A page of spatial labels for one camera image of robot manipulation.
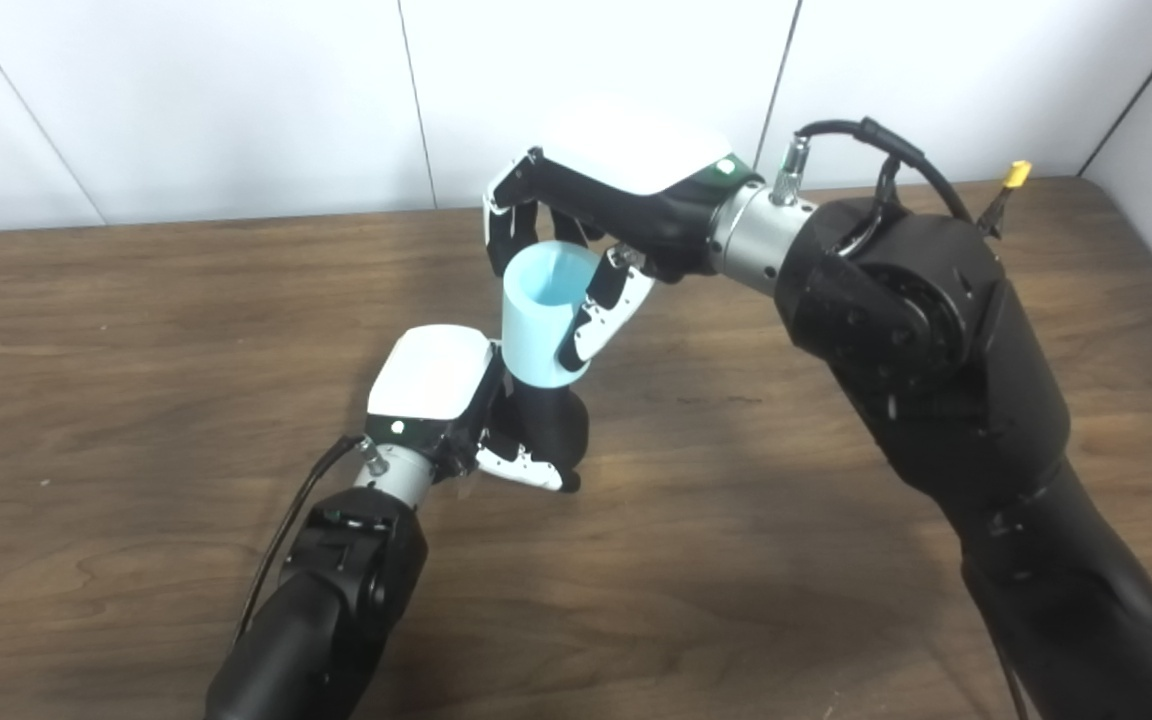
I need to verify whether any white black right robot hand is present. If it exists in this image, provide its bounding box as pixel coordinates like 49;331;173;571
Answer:
483;105;762;374

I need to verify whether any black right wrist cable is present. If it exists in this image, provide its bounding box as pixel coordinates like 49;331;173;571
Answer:
771;118;972;256

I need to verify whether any black nozzle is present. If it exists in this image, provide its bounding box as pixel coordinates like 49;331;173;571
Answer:
511;375;590;476

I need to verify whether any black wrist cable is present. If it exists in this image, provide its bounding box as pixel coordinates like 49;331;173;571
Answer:
233;435;367;646
771;118;972;256

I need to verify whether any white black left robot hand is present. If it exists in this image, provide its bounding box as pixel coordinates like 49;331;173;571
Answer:
366;325;582;494

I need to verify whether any light-blue hose piece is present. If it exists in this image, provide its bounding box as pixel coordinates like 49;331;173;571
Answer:
502;241;602;388

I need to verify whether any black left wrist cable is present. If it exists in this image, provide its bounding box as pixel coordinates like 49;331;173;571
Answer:
233;435;367;646

